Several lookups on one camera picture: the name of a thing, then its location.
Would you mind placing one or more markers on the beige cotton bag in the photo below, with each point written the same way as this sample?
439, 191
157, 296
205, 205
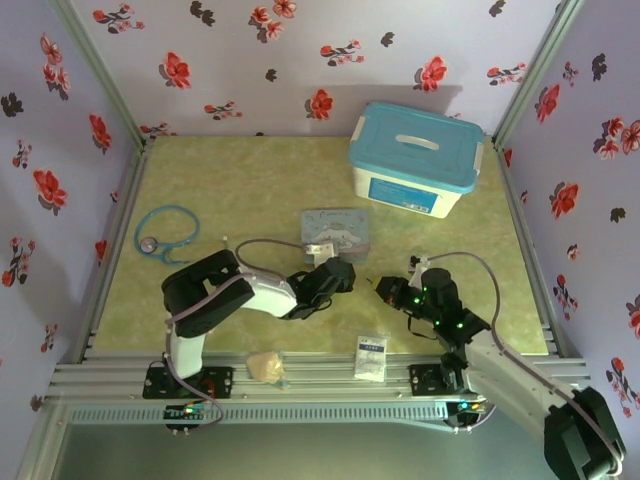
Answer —
265, 366

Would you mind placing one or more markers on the blue lidded white storage box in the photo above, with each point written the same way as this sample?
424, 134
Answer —
415, 145

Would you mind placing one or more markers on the right green circuit board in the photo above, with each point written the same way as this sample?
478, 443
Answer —
467, 407

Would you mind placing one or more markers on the aluminium frame rail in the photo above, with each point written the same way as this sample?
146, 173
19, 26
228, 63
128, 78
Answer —
320, 380

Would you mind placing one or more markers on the left green circuit board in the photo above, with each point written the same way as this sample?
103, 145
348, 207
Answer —
187, 411

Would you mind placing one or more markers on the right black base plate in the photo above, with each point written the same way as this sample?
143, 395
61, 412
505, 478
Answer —
425, 380

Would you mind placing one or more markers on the blue stethoscope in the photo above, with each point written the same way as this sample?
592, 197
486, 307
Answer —
146, 245

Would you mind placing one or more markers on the cartoon dog tin box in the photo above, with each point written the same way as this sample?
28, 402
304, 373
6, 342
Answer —
335, 225

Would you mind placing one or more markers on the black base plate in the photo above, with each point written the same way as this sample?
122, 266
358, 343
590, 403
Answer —
220, 382
425, 380

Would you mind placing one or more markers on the aluminium corner post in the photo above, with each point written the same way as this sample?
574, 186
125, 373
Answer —
100, 75
537, 70

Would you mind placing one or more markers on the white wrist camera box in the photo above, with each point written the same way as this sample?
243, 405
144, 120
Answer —
320, 250
420, 265

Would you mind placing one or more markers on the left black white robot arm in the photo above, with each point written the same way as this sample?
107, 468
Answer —
265, 297

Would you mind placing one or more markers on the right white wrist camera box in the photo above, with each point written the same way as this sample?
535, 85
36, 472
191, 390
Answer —
420, 265

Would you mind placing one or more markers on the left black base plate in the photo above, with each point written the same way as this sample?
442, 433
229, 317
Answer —
220, 382

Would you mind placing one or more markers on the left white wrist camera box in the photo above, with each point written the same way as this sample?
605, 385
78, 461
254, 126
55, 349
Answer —
320, 250

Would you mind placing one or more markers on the green circuit board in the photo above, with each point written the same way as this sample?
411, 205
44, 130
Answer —
467, 407
187, 411

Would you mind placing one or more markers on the white plastic sachet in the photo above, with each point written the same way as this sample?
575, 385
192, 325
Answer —
371, 357

